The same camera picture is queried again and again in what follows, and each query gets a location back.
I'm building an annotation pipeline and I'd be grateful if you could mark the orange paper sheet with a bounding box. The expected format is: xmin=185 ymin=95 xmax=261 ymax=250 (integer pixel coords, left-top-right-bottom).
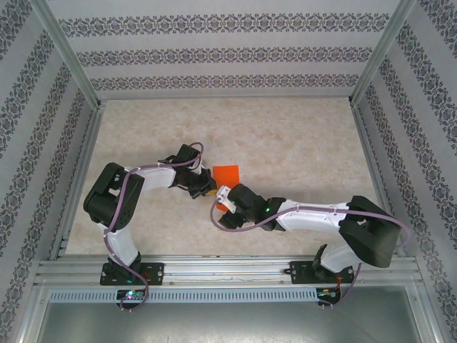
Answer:
xmin=211 ymin=164 xmax=241 ymax=212

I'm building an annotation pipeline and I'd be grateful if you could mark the grey metal sheet tray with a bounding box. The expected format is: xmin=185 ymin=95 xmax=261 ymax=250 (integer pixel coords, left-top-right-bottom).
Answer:
xmin=17 ymin=285 xmax=441 ymax=343

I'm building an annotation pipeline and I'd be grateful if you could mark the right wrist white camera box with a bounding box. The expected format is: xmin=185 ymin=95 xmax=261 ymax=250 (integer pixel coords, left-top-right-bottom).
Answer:
xmin=216 ymin=185 xmax=237 ymax=215

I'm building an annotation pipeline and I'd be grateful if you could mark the aluminium mounting rail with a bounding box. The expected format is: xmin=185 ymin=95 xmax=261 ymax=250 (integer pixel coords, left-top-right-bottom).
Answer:
xmin=34 ymin=254 xmax=424 ymax=287

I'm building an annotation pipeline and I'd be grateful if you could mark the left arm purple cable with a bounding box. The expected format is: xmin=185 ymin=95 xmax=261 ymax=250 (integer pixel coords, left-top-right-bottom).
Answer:
xmin=103 ymin=141 xmax=205 ymax=312

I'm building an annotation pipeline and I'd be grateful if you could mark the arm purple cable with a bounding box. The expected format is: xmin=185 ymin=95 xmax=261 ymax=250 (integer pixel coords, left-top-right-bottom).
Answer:
xmin=211 ymin=199 xmax=412 ymax=310
xmin=103 ymin=141 xmax=205 ymax=312

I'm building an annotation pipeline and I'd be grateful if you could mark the aluminium back frame bar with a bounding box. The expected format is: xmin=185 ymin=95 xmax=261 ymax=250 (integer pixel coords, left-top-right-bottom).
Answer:
xmin=96 ymin=94 xmax=354 ymax=102

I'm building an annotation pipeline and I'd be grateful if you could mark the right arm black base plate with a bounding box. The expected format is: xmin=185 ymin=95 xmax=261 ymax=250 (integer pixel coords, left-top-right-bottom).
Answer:
xmin=291 ymin=260 xmax=355 ymax=286

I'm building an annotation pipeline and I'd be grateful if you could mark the slotted grey cable duct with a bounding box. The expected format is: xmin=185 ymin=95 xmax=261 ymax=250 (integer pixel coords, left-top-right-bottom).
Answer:
xmin=48 ymin=288 xmax=318 ymax=304

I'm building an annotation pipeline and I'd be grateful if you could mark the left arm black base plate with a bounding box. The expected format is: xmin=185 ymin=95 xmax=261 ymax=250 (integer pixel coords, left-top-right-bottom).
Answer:
xmin=99 ymin=262 xmax=166 ymax=287

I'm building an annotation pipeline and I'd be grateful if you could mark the aluminium side rail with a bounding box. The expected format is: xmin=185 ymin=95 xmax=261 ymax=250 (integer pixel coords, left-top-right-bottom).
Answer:
xmin=48 ymin=101 xmax=108 ymax=260
xmin=349 ymin=103 xmax=408 ymax=258

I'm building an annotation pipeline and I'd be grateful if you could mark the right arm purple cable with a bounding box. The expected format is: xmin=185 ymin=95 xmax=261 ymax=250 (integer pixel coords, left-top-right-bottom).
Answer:
xmin=211 ymin=199 xmax=412 ymax=310

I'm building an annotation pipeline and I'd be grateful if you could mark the aluminium frame post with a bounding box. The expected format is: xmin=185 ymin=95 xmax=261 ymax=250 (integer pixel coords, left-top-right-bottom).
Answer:
xmin=348 ymin=0 xmax=418 ymax=108
xmin=28 ymin=0 xmax=108 ymax=111

